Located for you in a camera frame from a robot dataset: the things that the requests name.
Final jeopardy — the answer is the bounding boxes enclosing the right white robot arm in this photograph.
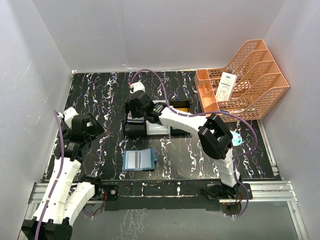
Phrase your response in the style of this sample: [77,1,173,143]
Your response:
[126,82,240,194]

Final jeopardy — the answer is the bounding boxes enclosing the blue leather card holder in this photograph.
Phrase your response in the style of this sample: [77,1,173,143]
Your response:
[122,148,159,171]

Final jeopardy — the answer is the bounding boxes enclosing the gold credit card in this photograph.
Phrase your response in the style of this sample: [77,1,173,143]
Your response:
[178,108,189,113]

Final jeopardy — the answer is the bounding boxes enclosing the aluminium frame rail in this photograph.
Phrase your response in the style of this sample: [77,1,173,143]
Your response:
[24,181,309,240]

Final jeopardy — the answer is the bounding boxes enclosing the packaged nail clipper blister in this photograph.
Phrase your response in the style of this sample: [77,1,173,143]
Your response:
[231,131,243,147]

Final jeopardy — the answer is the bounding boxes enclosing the white paper receipt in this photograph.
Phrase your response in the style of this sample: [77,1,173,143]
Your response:
[215,72,237,102]

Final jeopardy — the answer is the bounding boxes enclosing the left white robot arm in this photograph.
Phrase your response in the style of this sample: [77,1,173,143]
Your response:
[21,107,104,240]

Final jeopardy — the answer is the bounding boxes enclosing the orange mesh file organizer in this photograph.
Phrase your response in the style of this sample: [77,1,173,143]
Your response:
[194,39,290,121]

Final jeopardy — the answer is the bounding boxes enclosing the three-compartment black white tray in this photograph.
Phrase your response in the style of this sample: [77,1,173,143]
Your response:
[122,99,195,138]

